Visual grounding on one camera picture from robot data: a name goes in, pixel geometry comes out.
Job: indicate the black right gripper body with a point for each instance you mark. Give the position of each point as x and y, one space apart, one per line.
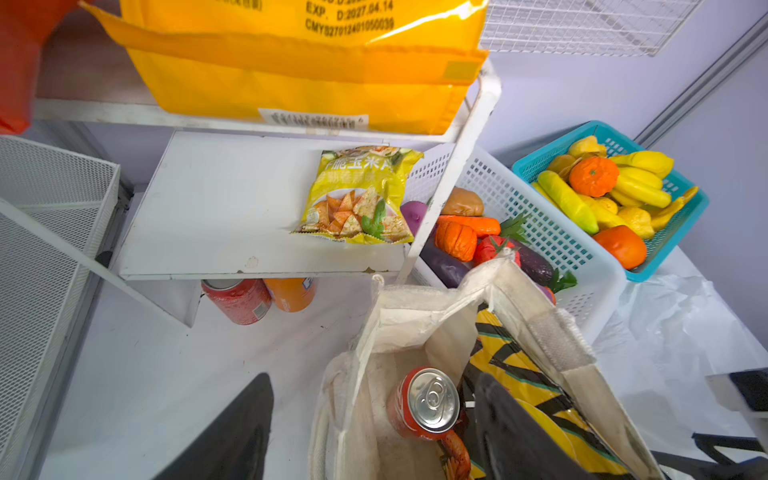
720 467

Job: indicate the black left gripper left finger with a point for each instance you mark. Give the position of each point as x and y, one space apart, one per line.
235 444

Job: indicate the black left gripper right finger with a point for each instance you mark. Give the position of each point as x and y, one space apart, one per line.
511 443

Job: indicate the black yellow Lays chips bag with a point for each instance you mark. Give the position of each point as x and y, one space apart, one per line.
496 352

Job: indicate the red coke can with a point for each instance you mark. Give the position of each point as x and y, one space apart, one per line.
244 302
425 404

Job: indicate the white plastic grocery bag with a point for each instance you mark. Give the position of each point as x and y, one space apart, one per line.
667 335

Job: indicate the canvas floral tote bag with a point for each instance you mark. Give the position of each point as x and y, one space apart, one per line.
412 326

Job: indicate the purple toy onion front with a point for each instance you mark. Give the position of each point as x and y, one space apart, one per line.
548 293

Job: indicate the purple toy onion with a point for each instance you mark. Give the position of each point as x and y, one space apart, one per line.
413 213
548 293

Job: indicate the orange Fanta soda can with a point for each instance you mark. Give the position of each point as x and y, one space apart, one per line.
291 295

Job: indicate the white plastic vegetable basket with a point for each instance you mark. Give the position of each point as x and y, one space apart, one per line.
600 278

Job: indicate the dark purple toy eggplant right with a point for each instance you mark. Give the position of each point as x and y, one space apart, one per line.
541 271

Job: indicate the long purple toy eggplant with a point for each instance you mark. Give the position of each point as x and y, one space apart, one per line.
448 269

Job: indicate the red toy tomato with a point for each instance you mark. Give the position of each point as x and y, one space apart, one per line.
491 246

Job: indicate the toy carrot back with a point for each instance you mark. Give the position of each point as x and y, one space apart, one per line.
483 226

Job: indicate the toy orange front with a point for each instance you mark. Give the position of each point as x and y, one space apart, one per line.
624 245

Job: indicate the toy orange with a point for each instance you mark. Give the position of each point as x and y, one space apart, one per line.
594 176
624 245

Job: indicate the yellow-green toy mango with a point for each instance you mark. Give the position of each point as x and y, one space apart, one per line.
568 201

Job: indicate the white three-tier shelf rack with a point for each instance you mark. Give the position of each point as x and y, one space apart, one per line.
223 203

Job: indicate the brown toy potato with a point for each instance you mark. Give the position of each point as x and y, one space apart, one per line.
462 202

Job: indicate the purple toy onion back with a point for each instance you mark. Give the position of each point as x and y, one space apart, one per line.
413 213

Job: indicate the teal plastic fruit basket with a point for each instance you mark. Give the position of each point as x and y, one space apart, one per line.
597 138

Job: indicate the toy orange back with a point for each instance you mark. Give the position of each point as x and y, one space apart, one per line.
594 176

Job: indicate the yellow-green corn chips bag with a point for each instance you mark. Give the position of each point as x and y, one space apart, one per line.
357 196

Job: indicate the toy banana bunch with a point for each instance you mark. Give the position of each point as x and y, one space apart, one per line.
641 184

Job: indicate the orange-yellow snack bag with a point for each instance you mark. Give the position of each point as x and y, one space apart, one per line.
392 66

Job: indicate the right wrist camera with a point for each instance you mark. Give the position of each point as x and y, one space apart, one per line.
744 392

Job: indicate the white mesh wall shelf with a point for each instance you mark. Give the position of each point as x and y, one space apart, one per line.
73 196

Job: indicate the white wire wall basket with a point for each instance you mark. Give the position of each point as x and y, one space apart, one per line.
614 28

